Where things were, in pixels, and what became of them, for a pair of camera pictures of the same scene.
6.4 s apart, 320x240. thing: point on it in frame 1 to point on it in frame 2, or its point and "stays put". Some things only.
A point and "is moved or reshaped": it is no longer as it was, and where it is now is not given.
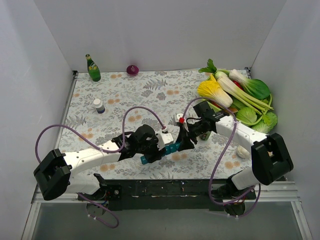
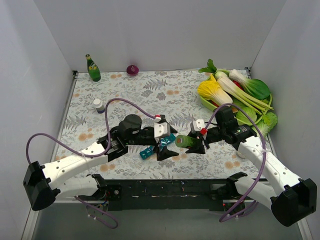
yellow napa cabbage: x=210 y=89 stays put
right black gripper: x=191 y=133 to x=203 y=139
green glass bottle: x=93 y=70 stays put
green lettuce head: x=268 y=120 stays put
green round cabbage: x=246 y=114 stays put
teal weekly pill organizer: x=169 y=149 is moved or reshaped
